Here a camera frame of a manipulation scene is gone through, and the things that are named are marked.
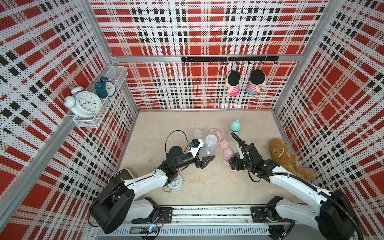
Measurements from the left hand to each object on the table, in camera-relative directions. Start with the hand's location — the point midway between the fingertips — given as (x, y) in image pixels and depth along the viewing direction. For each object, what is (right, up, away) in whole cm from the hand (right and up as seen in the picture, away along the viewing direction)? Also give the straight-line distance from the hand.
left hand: (212, 150), depth 76 cm
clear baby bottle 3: (+9, +7, -8) cm, 14 cm away
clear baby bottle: (-8, +8, +15) cm, 19 cm away
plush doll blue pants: (+31, +43, +18) cm, 56 cm away
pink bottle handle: (+7, +6, +26) cm, 27 cm away
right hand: (+15, -7, +9) cm, 19 cm away
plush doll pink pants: (+14, +42, +18) cm, 48 cm away
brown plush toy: (+42, -4, +10) cm, 44 cm away
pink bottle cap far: (+9, 0, +20) cm, 22 cm away
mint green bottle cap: (+16, +12, +15) cm, 25 cm away
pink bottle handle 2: (+10, -9, +8) cm, 16 cm away
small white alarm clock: (-20, -20, +4) cm, 28 cm away
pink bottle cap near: (+11, -5, +16) cm, 20 cm away
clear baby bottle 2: (-2, +2, -5) cm, 6 cm away
